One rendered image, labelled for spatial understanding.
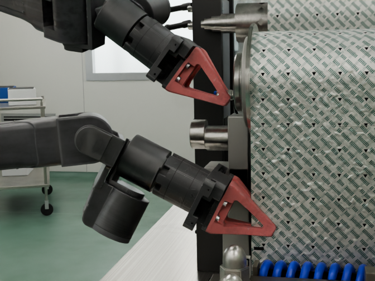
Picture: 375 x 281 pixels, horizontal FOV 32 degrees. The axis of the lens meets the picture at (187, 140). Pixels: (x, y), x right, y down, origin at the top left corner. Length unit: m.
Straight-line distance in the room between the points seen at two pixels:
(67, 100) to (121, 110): 0.60
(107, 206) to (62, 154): 0.08
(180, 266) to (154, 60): 0.49
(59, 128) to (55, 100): 6.16
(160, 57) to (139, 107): 5.81
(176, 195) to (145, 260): 0.48
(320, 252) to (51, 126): 0.35
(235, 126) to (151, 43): 0.15
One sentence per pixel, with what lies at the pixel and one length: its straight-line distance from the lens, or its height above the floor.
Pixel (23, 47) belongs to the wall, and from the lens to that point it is 7.04.
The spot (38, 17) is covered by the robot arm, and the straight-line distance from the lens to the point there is 0.95.
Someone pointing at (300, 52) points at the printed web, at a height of 1.29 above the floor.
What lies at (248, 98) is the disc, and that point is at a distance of 0.76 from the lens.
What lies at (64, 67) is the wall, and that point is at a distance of 6.86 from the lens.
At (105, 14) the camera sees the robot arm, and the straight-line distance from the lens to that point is 0.86.
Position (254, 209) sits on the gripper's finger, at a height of 1.10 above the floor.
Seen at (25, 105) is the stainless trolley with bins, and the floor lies 0.89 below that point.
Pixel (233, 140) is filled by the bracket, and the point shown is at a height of 1.17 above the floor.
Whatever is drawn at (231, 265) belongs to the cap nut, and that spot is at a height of 1.06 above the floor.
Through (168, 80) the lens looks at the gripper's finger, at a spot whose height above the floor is 1.25.
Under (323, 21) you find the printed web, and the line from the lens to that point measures 1.00.
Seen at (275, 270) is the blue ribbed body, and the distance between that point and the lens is 0.77.
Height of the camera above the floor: 1.29
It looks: 8 degrees down
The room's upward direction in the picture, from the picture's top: 1 degrees counter-clockwise
